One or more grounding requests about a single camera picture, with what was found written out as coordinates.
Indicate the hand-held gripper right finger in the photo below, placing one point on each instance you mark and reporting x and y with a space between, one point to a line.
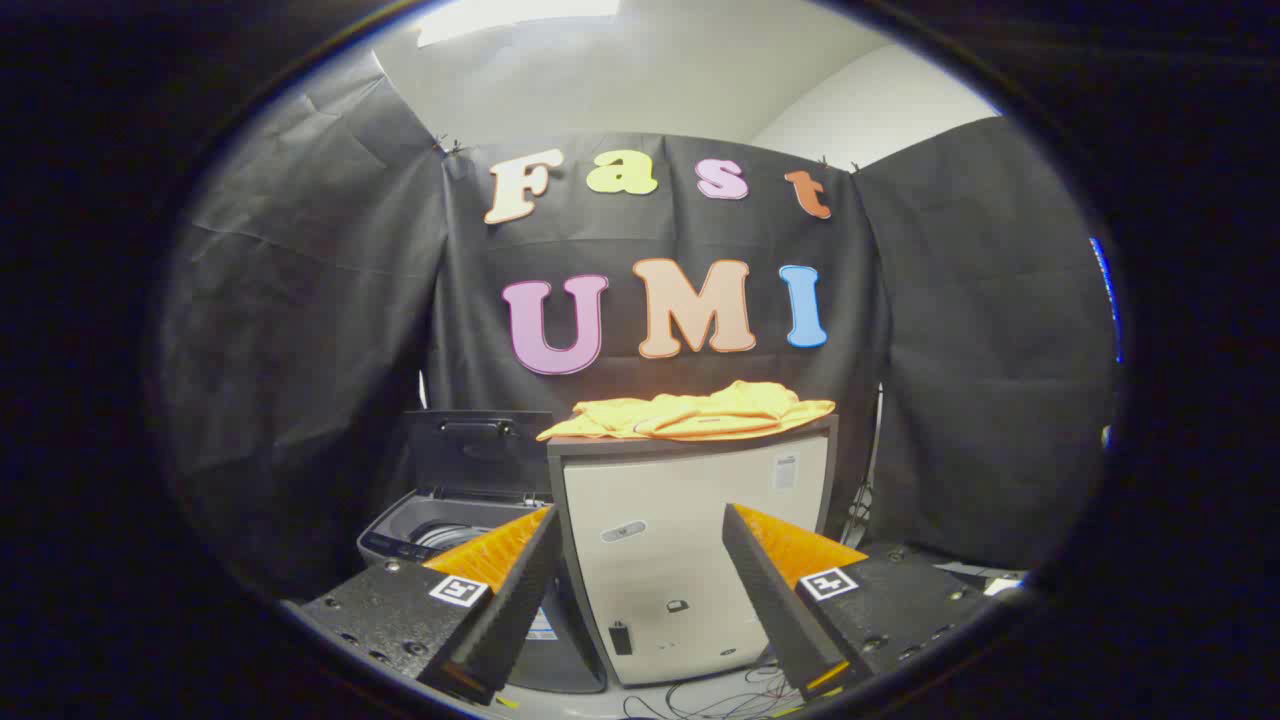
775 600

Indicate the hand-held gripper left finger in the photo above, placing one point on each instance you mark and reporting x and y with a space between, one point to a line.
520 600

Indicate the grey washing machine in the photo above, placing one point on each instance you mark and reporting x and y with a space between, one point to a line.
395 527

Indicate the yellow shirt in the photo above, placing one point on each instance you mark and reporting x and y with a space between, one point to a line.
700 415

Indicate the white cabinet with dark top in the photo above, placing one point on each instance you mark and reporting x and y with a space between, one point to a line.
680 540

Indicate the black backdrop cloth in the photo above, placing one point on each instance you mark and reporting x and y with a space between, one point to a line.
330 300

